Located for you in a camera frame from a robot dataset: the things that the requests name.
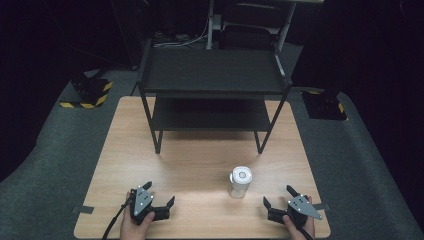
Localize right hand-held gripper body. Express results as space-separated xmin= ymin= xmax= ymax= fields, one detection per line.
xmin=266 ymin=194 xmax=323 ymax=228

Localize black stand base striped tape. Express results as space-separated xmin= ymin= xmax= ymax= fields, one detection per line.
xmin=301 ymin=89 xmax=349 ymax=121
xmin=59 ymin=76 xmax=114 ymax=110

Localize white floor cables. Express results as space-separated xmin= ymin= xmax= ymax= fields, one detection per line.
xmin=152 ymin=18 xmax=210 ymax=48

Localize person's left hand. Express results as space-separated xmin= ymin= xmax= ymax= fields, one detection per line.
xmin=119 ymin=191 xmax=156 ymax=240

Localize black chair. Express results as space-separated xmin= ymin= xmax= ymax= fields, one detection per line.
xmin=218 ymin=2 xmax=285 ymax=52

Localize clear bottle with white lid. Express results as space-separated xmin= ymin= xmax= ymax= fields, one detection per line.
xmin=227 ymin=165 xmax=254 ymax=200

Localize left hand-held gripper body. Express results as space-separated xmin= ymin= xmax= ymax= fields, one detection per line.
xmin=129 ymin=186 xmax=172 ymax=225

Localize black two-tier shelf rack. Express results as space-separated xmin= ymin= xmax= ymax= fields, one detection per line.
xmin=136 ymin=37 xmax=294 ymax=155

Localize person's right hand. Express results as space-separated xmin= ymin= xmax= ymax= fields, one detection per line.
xmin=282 ymin=195 xmax=316 ymax=240

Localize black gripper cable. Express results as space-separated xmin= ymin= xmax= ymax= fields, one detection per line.
xmin=289 ymin=214 xmax=315 ymax=240
xmin=101 ymin=194 xmax=135 ymax=240

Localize white metal table frame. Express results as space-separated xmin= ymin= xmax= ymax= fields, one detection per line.
xmin=205 ymin=0 xmax=325 ymax=53

